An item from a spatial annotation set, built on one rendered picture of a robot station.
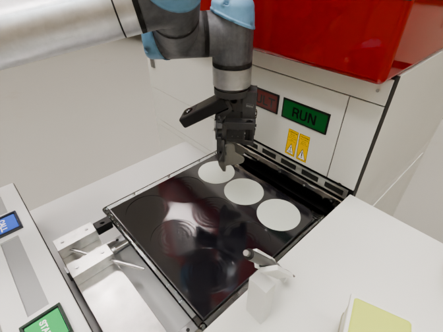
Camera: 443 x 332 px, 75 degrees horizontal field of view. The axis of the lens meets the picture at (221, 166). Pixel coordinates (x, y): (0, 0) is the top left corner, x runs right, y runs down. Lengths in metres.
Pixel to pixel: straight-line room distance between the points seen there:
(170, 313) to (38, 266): 0.25
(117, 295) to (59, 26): 0.45
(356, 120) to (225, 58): 0.27
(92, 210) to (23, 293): 0.34
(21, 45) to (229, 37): 0.29
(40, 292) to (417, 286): 0.60
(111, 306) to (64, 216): 0.36
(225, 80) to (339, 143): 0.27
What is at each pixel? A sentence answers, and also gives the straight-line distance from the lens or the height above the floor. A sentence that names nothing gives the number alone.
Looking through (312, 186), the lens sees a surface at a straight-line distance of 0.72.
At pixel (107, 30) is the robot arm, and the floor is 1.31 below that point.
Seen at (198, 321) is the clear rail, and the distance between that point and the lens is 0.54.
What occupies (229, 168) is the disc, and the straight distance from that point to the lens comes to 0.81.
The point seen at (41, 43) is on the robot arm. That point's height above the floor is 1.30.
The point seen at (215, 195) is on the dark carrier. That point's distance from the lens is 0.72.
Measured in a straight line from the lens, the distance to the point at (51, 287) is 0.57.
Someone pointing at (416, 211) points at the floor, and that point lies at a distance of 2.33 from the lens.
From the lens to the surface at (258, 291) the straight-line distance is 0.41.
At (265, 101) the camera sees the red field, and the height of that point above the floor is 1.10.
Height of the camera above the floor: 1.39
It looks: 37 degrees down
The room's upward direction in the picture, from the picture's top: straight up
